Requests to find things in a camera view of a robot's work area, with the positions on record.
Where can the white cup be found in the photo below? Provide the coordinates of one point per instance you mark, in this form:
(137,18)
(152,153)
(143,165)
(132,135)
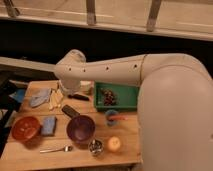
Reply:
(86,87)

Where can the yellow banana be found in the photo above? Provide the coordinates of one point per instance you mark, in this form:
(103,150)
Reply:
(55,100)

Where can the dark grape bunch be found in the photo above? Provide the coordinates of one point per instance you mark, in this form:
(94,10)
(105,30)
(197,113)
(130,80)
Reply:
(109,97)

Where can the purple bowl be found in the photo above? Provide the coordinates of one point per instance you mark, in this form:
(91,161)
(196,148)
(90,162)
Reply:
(80,129)

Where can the black eraser block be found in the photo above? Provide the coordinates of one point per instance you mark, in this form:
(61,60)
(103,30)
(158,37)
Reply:
(69,111)

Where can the white yellow gripper body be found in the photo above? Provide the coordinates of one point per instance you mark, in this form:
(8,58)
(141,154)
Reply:
(69,87)

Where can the orange fruit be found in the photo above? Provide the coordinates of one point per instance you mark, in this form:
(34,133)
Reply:
(114,144)

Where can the small metal cup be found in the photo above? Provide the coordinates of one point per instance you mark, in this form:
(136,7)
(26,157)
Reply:
(95,147)

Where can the blue sponge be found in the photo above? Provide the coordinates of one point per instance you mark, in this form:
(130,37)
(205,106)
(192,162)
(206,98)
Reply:
(48,126)

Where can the blue cup with carrot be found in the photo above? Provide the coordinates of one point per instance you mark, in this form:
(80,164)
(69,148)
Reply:
(112,117)

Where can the green plastic tray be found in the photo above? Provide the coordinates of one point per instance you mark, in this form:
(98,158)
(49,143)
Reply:
(125,96)

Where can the blue grey cloth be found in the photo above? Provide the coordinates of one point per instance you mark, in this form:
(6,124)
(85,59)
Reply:
(40,98)

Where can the blue object at table edge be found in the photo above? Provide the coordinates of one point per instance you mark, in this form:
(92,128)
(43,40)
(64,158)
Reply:
(19,95)

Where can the black handled tool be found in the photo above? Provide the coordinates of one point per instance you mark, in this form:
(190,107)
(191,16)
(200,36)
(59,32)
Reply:
(79,97)

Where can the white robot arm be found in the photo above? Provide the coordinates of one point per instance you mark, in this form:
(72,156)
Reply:
(175,104)

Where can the red bowl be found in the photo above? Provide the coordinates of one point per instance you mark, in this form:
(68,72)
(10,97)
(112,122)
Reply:
(25,129)

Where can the metal spoon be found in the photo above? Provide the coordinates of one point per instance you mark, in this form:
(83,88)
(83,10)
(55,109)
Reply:
(63,149)

